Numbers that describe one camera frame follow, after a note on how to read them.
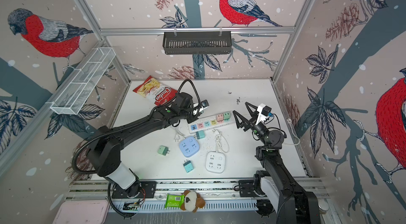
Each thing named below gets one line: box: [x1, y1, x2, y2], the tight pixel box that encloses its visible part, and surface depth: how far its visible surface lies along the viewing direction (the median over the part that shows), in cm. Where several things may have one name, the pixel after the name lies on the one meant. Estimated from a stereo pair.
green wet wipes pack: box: [164, 193, 186, 210], surface depth 71 cm
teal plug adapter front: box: [182, 159, 194, 173], surface depth 81 cm
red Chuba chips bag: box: [132, 75, 178, 107], surface depth 112 cm
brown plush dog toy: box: [180, 189, 206, 213], surface depth 70 cm
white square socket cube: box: [205, 151, 226, 174], surface depth 81 cm
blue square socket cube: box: [178, 135, 200, 158], surface depth 87 cm
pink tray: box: [52, 199, 110, 224], surface depth 67 cm
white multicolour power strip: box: [188, 110, 236, 135], surface depth 95 cm
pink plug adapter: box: [216, 113, 224, 124], surface depth 94 cm
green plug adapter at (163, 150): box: [157, 145, 171, 156], surface depth 87 cm
